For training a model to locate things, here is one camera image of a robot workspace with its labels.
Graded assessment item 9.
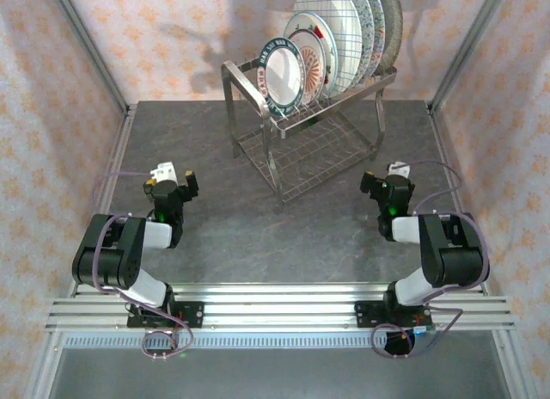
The green rim lettered plate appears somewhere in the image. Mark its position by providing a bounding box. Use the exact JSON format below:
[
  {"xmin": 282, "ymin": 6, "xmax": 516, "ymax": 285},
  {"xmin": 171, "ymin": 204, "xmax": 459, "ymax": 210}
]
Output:
[{"xmin": 256, "ymin": 37, "xmax": 307, "ymax": 119}]

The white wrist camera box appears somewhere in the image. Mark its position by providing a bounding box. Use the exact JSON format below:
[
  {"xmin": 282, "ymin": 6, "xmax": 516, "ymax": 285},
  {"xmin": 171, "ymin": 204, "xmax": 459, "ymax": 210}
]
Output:
[
  {"xmin": 386, "ymin": 160, "xmax": 412, "ymax": 177},
  {"xmin": 149, "ymin": 161, "xmax": 178, "ymax": 183}
]

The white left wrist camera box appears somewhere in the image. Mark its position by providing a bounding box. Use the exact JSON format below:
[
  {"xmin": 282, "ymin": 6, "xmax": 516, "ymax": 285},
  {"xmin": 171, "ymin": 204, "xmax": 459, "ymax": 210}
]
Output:
[{"xmin": 149, "ymin": 161, "xmax": 178, "ymax": 183}]

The blue speckled plate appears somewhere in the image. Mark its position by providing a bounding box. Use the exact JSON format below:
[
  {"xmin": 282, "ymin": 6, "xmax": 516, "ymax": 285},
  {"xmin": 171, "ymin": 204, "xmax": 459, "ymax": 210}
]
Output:
[{"xmin": 343, "ymin": 0, "xmax": 376, "ymax": 84}]

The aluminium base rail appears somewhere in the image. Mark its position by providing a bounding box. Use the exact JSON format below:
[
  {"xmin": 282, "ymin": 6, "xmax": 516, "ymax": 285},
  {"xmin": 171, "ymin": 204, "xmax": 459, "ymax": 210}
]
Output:
[{"xmin": 45, "ymin": 282, "xmax": 516, "ymax": 331}]

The colourful squiggle pattern plate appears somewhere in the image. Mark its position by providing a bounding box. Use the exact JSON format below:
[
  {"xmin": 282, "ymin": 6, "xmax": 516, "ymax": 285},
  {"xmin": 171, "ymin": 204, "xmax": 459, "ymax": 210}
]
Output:
[{"xmin": 360, "ymin": 0, "xmax": 387, "ymax": 78}]

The textured glass plate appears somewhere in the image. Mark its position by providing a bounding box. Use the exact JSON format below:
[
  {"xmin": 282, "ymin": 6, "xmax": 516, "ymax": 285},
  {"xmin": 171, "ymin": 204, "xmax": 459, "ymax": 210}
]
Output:
[{"xmin": 373, "ymin": 0, "xmax": 404, "ymax": 72}]

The stainless steel dish rack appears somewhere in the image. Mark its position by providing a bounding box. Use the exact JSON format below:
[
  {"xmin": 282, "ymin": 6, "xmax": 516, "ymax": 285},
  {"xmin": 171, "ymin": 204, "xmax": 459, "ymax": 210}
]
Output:
[{"xmin": 219, "ymin": 58, "xmax": 399, "ymax": 207}]

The slotted grey cable duct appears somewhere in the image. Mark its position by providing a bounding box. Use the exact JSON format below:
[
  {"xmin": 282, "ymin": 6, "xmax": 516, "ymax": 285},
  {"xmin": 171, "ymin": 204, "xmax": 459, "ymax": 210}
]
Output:
[{"xmin": 62, "ymin": 333, "xmax": 502, "ymax": 349}]

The blue grid pattern plate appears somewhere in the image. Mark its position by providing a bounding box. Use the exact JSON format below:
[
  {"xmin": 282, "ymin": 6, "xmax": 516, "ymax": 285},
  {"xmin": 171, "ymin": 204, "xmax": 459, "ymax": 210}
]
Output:
[{"xmin": 294, "ymin": 0, "xmax": 364, "ymax": 95}]

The aluminium frame post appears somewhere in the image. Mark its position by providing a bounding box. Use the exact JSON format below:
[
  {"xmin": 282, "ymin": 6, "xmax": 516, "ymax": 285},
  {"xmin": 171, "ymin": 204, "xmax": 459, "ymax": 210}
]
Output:
[
  {"xmin": 45, "ymin": 0, "xmax": 132, "ymax": 116},
  {"xmin": 429, "ymin": 0, "xmax": 512, "ymax": 114}
]

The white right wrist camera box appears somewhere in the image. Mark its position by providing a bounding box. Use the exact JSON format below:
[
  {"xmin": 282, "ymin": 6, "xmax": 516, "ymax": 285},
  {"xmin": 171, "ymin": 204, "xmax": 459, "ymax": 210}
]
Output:
[{"xmin": 386, "ymin": 160, "xmax": 412, "ymax": 177}]

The strawberry print blue rim plate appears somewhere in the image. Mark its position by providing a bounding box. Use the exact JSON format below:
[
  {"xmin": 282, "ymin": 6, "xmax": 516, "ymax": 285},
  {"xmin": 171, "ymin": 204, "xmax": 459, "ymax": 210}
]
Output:
[{"xmin": 283, "ymin": 10, "xmax": 340, "ymax": 100}]

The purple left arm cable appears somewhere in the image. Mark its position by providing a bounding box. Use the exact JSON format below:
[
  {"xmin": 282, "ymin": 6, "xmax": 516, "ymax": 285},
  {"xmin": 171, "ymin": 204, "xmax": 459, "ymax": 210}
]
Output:
[{"xmin": 92, "ymin": 170, "xmax": 194, "ymax": 360}]

